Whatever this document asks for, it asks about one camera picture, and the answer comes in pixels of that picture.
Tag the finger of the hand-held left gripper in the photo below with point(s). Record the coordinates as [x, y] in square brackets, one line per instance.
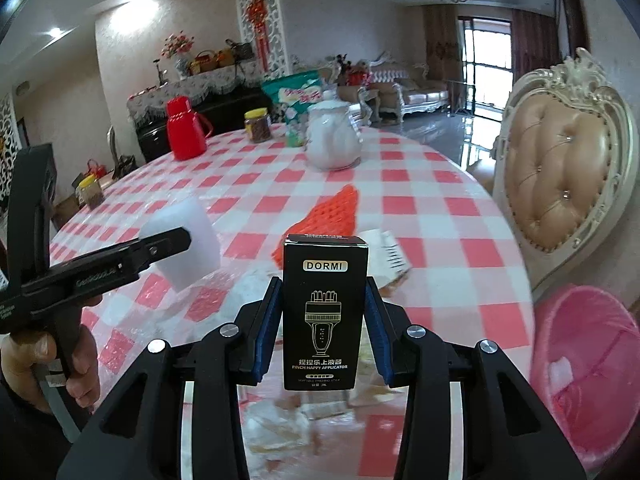
[160, 246]

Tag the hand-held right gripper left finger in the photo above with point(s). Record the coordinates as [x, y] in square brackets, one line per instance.
[270, 332]

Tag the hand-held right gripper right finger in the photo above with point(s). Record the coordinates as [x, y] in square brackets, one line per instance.
[376, 332]

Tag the white foam block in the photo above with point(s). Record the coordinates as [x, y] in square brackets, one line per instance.
[196, 260]

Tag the black printed cardboard box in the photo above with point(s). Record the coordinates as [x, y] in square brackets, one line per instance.
[325, 310]

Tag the orange foam net sleeve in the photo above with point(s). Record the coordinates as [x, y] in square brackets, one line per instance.
[334, 210]

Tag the pink plastic bin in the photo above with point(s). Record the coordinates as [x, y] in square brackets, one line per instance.
[590, 360]

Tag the person's left forearm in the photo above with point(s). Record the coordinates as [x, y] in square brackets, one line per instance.
[25, 435]

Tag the person's left hand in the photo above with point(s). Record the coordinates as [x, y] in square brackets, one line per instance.
[25, 357]

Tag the torn white paper packaging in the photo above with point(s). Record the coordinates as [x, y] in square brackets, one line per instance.
[392, 255]

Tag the yellow-lidded glass jar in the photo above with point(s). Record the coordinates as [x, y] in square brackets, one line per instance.
[91, 192]
[258, 127]

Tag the crumpled clear plastic bag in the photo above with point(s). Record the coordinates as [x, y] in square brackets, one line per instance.
[280, 425]

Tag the red thermos jug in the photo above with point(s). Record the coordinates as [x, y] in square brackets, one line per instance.
[186, 130]

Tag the red checkered tablecloth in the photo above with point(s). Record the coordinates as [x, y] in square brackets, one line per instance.
[440, 220]

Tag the black piano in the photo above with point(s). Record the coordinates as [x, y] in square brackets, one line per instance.
[220, 120]

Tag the white lace cloth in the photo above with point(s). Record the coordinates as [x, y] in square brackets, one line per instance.
[200, 85]

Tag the wicker basket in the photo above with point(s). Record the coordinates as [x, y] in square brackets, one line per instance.
[204, 62]

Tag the vase of pink flowers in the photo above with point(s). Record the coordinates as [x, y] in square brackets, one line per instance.
[177, 52]

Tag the green and white bag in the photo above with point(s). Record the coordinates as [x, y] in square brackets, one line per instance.
[290, 95]

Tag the white ceramic teapot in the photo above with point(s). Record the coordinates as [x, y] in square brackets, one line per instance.
[332, 135]

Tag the dark handbag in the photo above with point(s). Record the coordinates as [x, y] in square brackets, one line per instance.
[241, 50]

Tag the cream carved armchair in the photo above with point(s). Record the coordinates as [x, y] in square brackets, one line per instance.
[357, 105]

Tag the cream carved padded chair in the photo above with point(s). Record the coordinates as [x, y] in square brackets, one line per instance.
[560, 175]

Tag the cream carved sofa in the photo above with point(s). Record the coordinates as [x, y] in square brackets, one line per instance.
[415, 90]

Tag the white lattice screen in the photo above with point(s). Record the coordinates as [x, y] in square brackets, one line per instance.
[272, 25]

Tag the balcony window door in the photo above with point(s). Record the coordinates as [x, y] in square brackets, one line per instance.
[487, 65]

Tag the brown patterned curtain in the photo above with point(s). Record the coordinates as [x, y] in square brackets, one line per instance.
[442, 45]

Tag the red knot wall ornament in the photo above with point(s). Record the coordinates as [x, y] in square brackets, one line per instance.
[257, 20]

